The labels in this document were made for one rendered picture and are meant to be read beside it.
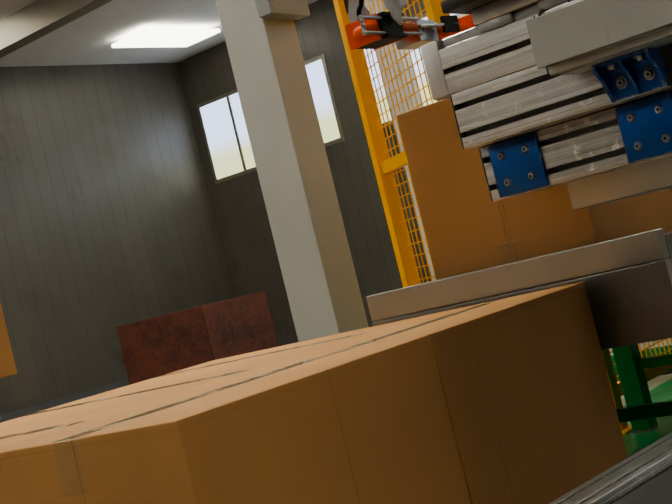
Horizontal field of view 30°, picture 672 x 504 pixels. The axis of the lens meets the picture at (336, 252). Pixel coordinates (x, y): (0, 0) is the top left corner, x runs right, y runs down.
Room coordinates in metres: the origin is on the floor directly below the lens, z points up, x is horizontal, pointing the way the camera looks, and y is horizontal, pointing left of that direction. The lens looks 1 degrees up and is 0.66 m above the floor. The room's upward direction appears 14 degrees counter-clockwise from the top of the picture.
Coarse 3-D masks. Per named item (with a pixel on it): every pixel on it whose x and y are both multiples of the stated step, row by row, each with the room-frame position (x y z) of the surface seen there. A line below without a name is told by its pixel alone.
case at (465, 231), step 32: (416, 128) 2.76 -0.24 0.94; (448, 128) 2.71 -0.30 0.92; (416, 160) 2.77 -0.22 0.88; (448, 160) 2.72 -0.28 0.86; (480, 160) 2.68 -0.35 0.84; (416, 192) 2.78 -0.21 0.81; (448, 192) 2.73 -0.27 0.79; (480, 192) 2.69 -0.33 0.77; (544, 192) 2.60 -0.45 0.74; (448, 224) 2.75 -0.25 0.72; (480, 224) 2.70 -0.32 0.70; (512, 224) 2.65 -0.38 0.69; (544, 224) 2.61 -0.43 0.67; (576, 224) 2.57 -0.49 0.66; (608, 224) 2.60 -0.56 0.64; (640, 224) 2.73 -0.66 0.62; (448, 256) 2.76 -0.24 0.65; (480, 256) 2.71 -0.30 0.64; (512, 256) 2.66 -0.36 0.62
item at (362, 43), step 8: (352, 24) 2.41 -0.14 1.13; (376, 24) 2.38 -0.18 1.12; (352, 32) 2.42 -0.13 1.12; (352, 40) 2.42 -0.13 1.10; (360, 40) 2.41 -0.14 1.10; (368, 40) 2.40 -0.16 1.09; (376, 40) 2.39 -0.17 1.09; (384, 40) 2.41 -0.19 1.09; (392, 40) 2.43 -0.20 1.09; (352, 48) 2.42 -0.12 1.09; (360, 48) 2.43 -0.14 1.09; (368, 48) 2.45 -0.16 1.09; (376, 48) 2.48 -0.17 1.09
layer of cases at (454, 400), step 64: (448, 320) 2.23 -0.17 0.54; (512, 320) 2.20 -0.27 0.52; (576, 320) 2.40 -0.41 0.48; (192, 384) 2.18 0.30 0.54; (256, 384) 1.78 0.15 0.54; (320, 384) 1.72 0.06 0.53; (384, 384) 1.85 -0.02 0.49; (448, 384) 1.99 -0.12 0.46; (512, 384) 2.15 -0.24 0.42; (576, 384) 2.34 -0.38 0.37; (0, 448) 1.74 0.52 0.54; (64, 448) 1.60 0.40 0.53; (128, 448) 1.54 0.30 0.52; (192, 448) 1.50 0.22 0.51; (256, 448) 1.59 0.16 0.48; (320, 448) 1.70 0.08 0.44; (384, 448) 1.81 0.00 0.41; (448, 448) 1.95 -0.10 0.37; (512, 448) 2.11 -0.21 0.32; (576, 448) 2.29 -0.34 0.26
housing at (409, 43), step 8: (424, 32) 2.51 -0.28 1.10; (432, 32) 2.53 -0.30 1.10; (400, 40) 2.52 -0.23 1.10; (408, 40) 2.51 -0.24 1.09; (416, 40) 2.50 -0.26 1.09; (424, 40) 2.50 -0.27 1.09; (432, 40) 2.53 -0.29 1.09; (400, 48) 2.53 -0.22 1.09; (408, 48) 2.55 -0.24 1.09; (416, 48) 2.57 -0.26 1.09
